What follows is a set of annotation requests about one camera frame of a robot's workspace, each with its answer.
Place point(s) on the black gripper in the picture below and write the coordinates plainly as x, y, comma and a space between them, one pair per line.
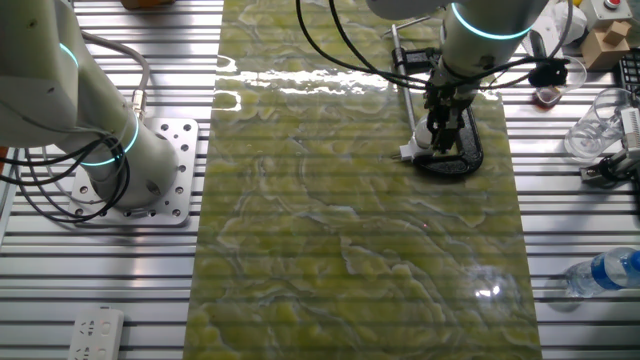
447, 102

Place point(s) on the white LED light bulb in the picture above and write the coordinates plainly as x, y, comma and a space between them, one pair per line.
422, 134

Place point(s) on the white Flexiv robot arm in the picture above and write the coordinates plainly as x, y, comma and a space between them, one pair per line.
40, 75

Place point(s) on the white plug-in lamp socket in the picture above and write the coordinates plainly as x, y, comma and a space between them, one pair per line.
406, 151

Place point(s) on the black C-clamp with steel screw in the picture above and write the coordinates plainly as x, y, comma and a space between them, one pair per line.
470, 160

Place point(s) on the silver wrist adapter plate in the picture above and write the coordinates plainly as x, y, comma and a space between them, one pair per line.
457, 80

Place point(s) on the clear cup with brown liquid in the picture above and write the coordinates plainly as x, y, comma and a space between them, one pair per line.
547, 97

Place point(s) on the clear empty plastic cup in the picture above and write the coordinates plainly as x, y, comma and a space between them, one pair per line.
590, 135

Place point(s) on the green marble pattern mat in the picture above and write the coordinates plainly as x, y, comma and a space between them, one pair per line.
325, 225

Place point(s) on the white crumpled paper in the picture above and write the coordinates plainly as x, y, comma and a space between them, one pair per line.
570, 25

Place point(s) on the small cardboard box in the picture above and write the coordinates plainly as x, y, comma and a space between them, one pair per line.
600, 52

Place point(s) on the grey emergency stop box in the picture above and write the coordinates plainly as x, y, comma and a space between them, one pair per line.
600, 17

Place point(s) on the black keyboard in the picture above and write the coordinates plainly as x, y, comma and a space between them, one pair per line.
631, 72

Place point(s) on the small wooden block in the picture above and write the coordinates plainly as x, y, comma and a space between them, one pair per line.
617, 31

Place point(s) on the clear water bottle blue label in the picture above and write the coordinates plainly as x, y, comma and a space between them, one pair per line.
605, 272

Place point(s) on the white power strip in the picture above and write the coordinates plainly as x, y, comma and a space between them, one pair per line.
95, 335

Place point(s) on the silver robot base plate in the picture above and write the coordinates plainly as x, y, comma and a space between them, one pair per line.
182, 150

